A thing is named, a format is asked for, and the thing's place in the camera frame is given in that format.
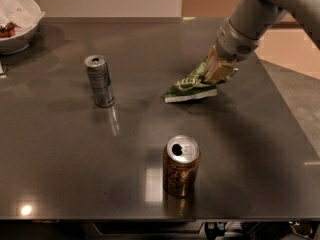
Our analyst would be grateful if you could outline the white paper in bowl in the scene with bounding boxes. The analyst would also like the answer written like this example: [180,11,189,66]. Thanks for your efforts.
[0,0,45,28]

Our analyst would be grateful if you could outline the red strawberries in bowl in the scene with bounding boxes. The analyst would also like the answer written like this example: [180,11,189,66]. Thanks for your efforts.
[0,21,18,38]

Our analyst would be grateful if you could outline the white bowl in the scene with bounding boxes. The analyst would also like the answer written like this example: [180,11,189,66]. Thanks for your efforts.
[0,21,40,55]

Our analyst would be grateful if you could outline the orange soda can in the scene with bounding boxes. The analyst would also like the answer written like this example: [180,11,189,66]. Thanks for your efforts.
[163,135,201,198]

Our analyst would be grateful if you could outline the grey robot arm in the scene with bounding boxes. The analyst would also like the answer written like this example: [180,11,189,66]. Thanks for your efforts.
[204,0,320,84]

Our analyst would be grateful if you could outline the tall silver energy drink can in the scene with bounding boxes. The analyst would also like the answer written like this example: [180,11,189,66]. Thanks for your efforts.
[84,55,114,108]

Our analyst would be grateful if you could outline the green jalapeno chip bag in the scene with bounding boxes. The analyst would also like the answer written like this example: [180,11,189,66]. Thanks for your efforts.
[163,61,238,103]

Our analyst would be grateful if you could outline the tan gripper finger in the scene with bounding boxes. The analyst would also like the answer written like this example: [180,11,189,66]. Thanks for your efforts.
[204,61,235,84]
[205,45,217,73]

